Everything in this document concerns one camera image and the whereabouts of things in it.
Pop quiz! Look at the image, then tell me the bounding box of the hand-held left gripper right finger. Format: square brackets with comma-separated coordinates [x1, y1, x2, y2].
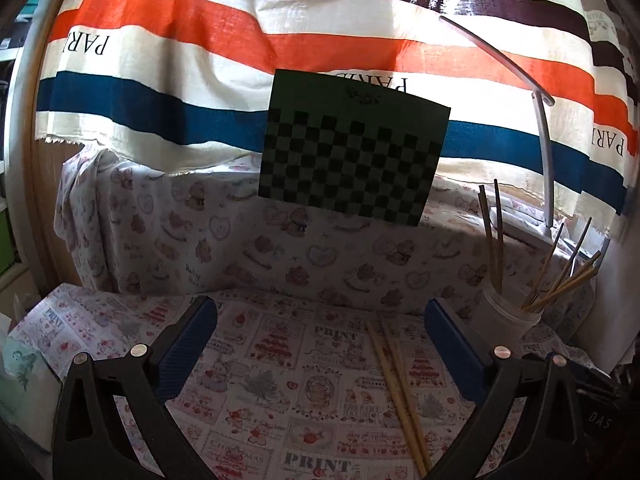
[424, 298, 586, 480]

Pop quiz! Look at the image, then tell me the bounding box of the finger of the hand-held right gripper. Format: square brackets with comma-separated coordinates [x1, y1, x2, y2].
[580, 395, 640, 466]
[572, 360, 623, 396]

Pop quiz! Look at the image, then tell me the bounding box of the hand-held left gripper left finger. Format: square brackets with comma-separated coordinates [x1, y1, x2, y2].
[52, 296, 219, 480]

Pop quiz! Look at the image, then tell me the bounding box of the translucent plastic cup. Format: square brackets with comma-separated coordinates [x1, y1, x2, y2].
[472, 282, 545, 348]

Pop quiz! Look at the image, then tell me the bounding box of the bunch of bamboo chopsticks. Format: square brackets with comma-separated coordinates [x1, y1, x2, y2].
[477, 178, 603, 313]

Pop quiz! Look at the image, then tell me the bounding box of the bear print cloth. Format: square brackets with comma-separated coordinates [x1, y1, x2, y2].
[54, 145, 601, 321]

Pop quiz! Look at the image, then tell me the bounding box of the red print tablecloth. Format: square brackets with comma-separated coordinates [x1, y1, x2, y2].
[10, 282, 591, 480]

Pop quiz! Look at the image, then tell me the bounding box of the green bin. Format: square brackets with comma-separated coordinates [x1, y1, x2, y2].
[0, 210, 21, 271]

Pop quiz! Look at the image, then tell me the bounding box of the silver desk lamp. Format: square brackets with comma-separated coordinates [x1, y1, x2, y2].
[439, 14, 576, 248]

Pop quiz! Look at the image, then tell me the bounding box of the green checkerboard card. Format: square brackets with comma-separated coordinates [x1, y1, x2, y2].
[257, 69, 452, 228]

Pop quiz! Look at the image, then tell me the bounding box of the striped curtain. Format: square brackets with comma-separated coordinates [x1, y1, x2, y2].
[35, 0, 640, 238]

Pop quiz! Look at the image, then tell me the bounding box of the wooden frame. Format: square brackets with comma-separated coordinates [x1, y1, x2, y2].
[15, 0, 86, 291]

